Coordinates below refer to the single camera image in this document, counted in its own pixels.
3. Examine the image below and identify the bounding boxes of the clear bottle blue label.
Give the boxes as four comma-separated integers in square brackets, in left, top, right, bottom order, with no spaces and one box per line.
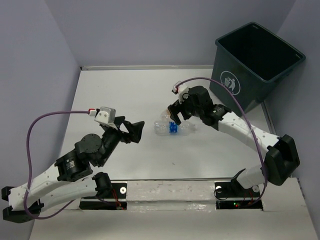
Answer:
[154,120,197,137]

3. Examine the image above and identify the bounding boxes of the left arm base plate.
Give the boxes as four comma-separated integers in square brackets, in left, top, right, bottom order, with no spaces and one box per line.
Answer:
[79,181,127,211]

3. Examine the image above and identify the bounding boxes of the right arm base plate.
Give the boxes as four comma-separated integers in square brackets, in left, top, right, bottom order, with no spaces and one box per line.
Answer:
[213,181,263,210]

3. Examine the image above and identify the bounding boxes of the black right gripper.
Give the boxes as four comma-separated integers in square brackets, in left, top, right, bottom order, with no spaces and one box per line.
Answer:
[168,93,203,125]

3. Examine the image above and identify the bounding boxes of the dark green plastic bin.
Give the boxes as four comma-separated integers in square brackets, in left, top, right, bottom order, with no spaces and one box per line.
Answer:
[209,22,306,116]

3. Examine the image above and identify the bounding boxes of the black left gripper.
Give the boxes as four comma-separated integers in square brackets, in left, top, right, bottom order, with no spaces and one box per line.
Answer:
[98,115,147,167]

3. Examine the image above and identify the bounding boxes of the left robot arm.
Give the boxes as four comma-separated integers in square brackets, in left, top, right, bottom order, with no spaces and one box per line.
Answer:
[1,116,145,224]

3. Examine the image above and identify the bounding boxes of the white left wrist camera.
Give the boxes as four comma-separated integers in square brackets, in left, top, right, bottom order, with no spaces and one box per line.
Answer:
[89,106,116,126]

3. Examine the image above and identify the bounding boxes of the small bottle yellow cap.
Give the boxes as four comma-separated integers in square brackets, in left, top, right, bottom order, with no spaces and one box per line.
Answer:
[160,109,172,122]

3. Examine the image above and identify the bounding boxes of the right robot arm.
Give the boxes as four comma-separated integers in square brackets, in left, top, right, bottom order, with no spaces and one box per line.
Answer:
[167,84,300,196]

